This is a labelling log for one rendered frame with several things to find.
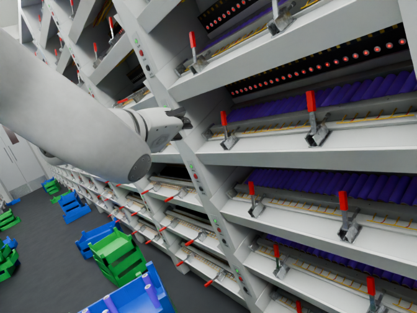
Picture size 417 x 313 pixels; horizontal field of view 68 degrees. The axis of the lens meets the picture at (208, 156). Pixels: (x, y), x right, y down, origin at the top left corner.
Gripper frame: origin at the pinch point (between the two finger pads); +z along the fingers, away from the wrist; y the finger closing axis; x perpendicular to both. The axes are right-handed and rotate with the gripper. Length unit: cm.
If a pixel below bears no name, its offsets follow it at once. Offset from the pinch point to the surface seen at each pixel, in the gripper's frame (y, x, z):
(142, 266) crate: -117, -12, 75
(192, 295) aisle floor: -79, -39, 57
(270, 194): 1.1, -23.6, 17.4
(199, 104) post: -0.7, 9.1, 19.9
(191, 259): -70, -25, 60
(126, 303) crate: -48, -24, 1
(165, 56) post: 3.1, 22.7, 12.1
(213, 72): 14.5, 3.2, 0.3
